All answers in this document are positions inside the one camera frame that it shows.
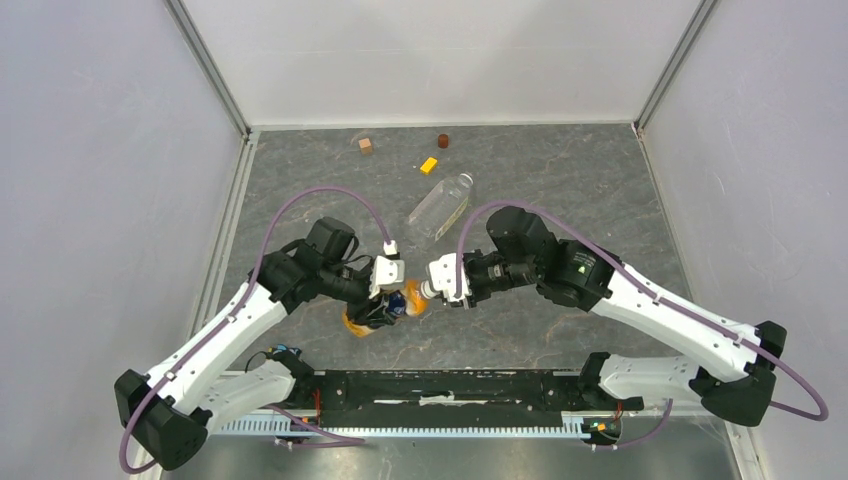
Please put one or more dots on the yellow block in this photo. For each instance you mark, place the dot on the yellow block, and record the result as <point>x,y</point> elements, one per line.
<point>429,165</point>

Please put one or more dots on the tan wooden cube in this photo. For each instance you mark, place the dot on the tan wooden cube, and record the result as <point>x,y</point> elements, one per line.
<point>365,146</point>

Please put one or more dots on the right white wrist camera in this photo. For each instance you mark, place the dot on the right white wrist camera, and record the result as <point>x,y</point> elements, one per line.
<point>447,277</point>

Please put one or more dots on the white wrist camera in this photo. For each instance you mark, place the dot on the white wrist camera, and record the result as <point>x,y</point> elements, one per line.
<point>386,275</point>
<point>447,277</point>

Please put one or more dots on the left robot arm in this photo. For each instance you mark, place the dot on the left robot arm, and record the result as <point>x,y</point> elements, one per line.
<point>171,409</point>

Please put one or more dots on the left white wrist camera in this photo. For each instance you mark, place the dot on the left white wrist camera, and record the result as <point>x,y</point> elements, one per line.
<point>386,275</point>

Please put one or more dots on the clear plastic bottle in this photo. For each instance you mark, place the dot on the clear plastic bottle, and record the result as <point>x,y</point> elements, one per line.
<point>437,212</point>

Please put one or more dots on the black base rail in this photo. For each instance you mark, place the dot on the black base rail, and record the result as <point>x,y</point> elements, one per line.
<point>450,398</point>

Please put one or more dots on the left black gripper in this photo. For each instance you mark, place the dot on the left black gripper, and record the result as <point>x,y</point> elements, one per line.
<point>359,312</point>

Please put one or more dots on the orange tea bottle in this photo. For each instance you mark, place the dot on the orange tea bottle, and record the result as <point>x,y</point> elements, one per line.
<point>415,306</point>

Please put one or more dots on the small white bottle cap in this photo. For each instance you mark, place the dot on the small white bottle cap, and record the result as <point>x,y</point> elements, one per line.
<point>426,290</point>

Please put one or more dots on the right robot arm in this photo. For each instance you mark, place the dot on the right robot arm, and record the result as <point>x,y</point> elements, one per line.
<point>726,366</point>

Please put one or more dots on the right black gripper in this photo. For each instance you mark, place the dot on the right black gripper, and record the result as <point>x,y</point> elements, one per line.
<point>470,301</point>

